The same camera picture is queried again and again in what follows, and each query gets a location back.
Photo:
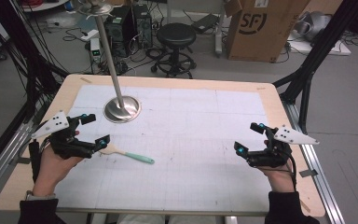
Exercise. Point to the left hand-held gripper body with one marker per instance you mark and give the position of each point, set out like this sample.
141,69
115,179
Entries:
62,143

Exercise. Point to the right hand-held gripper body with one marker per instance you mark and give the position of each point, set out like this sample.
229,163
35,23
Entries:
272,154

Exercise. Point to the person's right hand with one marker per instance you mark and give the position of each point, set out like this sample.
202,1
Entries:
279,179

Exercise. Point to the person's left hand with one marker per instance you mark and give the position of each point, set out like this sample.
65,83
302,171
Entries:
53,172

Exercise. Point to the grey tape piece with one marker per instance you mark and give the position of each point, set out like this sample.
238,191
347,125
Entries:
308,173

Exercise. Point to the metal pole stand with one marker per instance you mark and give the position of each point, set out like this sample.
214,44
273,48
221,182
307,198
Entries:
118,81

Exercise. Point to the wristwatch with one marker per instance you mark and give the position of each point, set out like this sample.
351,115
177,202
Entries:
38,196

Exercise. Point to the white grid mat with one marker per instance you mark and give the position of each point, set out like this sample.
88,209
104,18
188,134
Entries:
183,140

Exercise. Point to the small white device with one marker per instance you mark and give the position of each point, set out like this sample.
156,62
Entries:
95,49

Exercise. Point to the white power strip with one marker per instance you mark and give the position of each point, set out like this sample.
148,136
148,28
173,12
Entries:
89,35

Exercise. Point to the black computer tower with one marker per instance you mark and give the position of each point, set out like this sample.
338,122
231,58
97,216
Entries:
119,31
143,26

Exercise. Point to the large cardboard box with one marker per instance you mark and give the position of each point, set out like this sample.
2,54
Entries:
261,31

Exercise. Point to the grey machine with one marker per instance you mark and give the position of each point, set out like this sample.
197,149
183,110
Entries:
313,26

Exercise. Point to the black round stool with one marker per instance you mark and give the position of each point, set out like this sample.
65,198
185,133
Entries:
175,43

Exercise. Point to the black flat device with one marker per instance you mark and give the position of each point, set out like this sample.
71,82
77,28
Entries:
205,23

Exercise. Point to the aluminium rail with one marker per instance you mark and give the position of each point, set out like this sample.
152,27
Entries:
3,161
320,174

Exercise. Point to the black metal frame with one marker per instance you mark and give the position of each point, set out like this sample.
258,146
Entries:
310,62
21,46

